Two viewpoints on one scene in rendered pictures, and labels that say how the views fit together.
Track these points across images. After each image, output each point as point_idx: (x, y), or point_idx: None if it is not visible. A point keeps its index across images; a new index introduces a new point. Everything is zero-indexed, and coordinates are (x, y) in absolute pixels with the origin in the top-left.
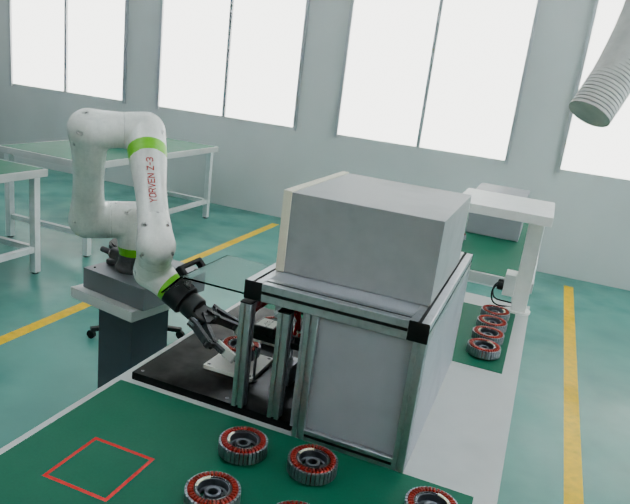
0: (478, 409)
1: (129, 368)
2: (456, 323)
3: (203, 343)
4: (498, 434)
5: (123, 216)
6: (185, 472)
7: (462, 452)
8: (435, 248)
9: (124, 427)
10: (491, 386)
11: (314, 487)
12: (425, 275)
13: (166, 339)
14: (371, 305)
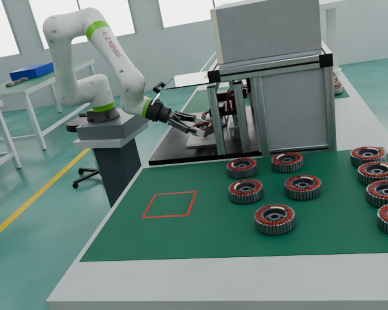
0: (351, 114)
1: (125, 178)
2: None
3: (183, 130)
4: (371, 119)
5: (90, 85)
6: (219, 190)
7: (359, 132)
8: (316, 10)
9: (166, 185)
10: (349, 103)
11: (295, 171)
12: (314, 29)
13: (138, 156)
14: (290, 57)
